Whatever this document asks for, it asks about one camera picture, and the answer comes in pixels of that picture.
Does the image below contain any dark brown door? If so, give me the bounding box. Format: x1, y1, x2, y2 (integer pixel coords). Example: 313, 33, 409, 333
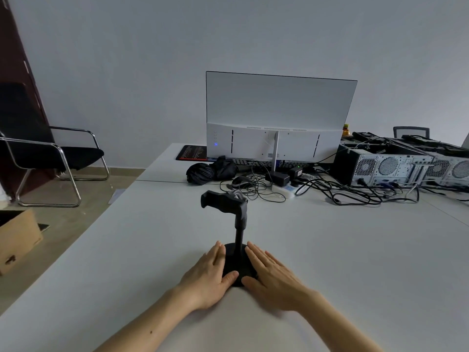
0, 0, 56, 202

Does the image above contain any tangle of black cables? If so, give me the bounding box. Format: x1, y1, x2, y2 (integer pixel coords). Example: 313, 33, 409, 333
219, 163, 421, 207

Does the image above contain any black keyboard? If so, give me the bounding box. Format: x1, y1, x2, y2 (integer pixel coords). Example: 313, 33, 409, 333
234, 158, 316, 172

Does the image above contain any person's right forearm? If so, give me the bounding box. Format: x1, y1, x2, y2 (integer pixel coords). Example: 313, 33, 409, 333
291, 292, 385, 352

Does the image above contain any black silver computer tower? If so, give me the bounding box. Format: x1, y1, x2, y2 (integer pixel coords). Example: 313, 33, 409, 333
334, 143, 435, 187

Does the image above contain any black cloth bag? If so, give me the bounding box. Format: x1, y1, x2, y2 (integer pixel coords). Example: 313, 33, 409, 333
212, 155, 239, 181

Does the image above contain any white power strip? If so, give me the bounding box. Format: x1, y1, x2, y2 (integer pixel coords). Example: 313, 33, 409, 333
270, 179, 300, 199

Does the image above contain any black mouse pad red edge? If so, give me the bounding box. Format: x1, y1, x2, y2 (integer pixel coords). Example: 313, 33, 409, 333
175, 144, 209, 162

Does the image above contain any cardboard box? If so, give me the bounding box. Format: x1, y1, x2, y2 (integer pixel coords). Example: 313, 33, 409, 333
0, 209, 44, 277

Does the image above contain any black phone holder stand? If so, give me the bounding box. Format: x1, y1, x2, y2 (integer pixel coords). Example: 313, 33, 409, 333
200, 190, 261, 288

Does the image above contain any white computer monitor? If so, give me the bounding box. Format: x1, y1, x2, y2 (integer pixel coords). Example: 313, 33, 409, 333
205, 71, 358, 179

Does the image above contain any black metal-frame chair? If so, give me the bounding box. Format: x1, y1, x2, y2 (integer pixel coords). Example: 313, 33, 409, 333
0, 83, 110, 208

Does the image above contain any long black equipment case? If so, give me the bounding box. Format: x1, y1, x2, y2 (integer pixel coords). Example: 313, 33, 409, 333
400, 134, 469, 158

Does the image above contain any person's left hand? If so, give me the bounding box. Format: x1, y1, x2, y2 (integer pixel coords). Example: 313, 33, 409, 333
177, 241, 239, 311

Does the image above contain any person's right hand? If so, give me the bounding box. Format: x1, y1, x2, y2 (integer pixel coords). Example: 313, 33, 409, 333
242, 242, 313, 313

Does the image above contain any person's left forearm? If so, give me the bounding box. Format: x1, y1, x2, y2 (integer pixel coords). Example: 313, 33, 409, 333
93, 285, 203, 352

